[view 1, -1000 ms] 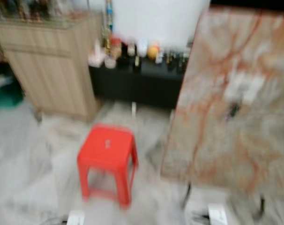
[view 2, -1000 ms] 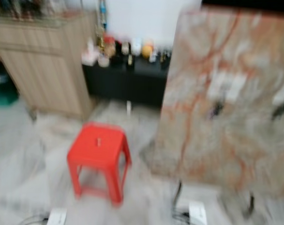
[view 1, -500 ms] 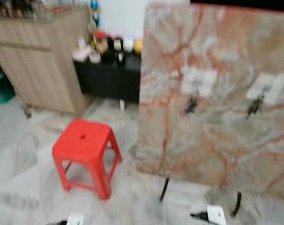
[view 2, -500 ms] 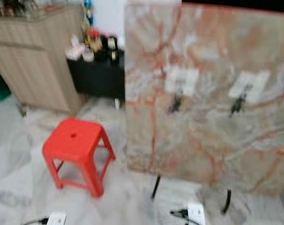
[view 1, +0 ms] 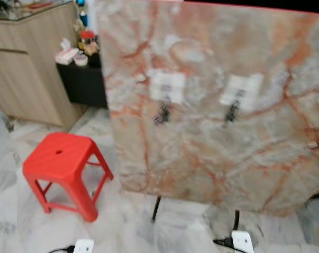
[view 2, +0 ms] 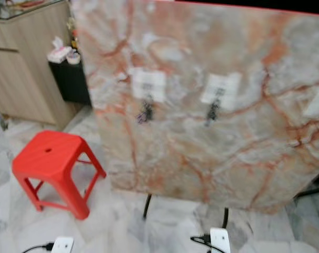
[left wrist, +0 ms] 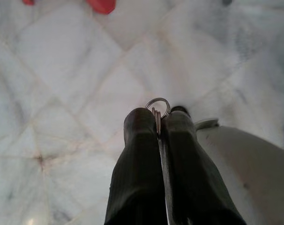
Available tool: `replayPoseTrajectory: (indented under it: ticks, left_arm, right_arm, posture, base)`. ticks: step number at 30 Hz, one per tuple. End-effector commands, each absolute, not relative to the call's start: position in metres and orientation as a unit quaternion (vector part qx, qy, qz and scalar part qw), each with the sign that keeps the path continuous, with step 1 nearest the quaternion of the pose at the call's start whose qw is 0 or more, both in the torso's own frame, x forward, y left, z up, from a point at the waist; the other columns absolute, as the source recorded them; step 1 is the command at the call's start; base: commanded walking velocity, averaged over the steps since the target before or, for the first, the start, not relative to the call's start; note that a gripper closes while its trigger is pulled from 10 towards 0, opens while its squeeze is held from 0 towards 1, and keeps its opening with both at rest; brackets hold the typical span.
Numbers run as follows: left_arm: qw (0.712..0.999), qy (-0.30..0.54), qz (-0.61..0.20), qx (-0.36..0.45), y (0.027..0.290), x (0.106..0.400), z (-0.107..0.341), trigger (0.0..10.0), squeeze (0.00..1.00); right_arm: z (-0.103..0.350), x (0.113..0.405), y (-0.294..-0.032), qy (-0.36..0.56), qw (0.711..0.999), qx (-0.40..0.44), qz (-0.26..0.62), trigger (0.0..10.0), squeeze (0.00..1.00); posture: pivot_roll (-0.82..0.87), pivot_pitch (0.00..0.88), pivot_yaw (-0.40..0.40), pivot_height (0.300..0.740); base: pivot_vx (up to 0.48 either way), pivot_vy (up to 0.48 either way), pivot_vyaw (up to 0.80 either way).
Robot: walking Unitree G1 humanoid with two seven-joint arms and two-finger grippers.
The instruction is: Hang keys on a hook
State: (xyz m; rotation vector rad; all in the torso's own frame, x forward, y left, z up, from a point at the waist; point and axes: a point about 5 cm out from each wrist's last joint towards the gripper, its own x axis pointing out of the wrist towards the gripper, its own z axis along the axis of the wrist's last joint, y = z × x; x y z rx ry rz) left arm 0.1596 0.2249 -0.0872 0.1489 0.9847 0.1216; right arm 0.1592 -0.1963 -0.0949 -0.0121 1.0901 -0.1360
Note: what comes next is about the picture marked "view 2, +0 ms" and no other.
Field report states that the light wooden cabinet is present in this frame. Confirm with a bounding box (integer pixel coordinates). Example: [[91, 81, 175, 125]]
[[0, 2, 81, 126]]

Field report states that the red plastic stool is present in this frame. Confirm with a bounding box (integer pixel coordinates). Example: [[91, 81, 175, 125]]
[[12, 130, 107, 220]]

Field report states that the black sideboard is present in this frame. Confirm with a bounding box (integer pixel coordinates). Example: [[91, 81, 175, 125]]
[[48, 53, 92, 105]]

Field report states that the pink white tissue pack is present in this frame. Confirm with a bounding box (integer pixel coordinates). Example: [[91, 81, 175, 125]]
[[47, 36, 73, 64]]

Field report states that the red lidded jar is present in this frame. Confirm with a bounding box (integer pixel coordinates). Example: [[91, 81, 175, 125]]
[[68, 29, 80, 52]]

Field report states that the dark key bunch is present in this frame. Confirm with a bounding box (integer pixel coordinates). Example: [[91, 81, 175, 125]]
[[137, 99, 155, 124], [205, 99, 222, 127]]

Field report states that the white printed card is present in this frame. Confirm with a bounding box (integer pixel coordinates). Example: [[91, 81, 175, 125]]
[[303, 84, 319, 118], [200, 72, 242, 109], [129, 67, 167, 103]]

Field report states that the black metal table leg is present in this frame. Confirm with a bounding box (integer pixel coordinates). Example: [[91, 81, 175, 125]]
[[142, 194, 152, 220], [222, 207, 230, 228]]

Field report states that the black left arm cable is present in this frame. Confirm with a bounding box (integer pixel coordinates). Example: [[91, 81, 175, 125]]
[[22, 243, 55, 253]]

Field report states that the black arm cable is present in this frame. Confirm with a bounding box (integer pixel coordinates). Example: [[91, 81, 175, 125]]
[[22, 243, 55, 253], [190, 235, 213, 247]]

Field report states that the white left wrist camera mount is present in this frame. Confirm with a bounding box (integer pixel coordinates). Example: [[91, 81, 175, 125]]
[[52, 237, 74, 253]]

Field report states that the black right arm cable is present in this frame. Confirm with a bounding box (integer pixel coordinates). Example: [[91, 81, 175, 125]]
[[190, 235, 213, 247]]

